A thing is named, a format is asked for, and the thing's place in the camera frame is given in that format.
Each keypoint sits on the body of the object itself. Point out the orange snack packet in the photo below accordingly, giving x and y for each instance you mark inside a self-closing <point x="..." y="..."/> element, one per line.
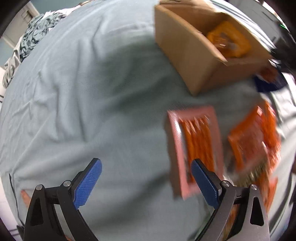
<point x="256" y="135"/>

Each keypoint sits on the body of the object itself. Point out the crumpled grey blanket pile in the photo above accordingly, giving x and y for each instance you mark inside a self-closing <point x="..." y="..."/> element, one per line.
<point x="37" y="29"/>

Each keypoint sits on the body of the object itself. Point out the large spicy strip snack bag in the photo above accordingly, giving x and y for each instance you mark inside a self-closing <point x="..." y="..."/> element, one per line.
<point x="259" y="176"/>

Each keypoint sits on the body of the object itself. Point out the person's left bare foot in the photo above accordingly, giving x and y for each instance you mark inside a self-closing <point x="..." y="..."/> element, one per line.
<point x="26" y="198"/>

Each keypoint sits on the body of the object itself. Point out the blue white snack bag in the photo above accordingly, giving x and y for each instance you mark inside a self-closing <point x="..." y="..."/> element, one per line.
<point x="270" y="78"/>

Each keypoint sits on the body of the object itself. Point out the grey door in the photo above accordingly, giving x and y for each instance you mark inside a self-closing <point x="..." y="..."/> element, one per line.
<point x="18" y="24"/>

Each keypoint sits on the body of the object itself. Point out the orange packet inside box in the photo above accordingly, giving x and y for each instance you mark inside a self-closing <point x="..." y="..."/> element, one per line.
<point x="230" y="42"/>

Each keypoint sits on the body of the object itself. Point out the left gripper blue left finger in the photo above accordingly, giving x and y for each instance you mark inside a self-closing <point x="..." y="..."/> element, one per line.
<point x="42" y="222"/>

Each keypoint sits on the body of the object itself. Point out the brown cardboard box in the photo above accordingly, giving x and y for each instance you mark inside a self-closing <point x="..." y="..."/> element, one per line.
<point x="180" y="31"/>

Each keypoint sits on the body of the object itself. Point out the grey-blue bed sheet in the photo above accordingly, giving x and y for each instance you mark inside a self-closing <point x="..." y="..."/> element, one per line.
<point x="98" y="86"/>

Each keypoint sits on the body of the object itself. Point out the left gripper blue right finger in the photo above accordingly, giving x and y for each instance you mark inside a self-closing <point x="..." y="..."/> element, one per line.
<point x="250" y="221"/>

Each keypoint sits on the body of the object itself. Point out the pink snack stick packet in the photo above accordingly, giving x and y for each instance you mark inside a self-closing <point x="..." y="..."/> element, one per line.
<point x="192" y="133"/>

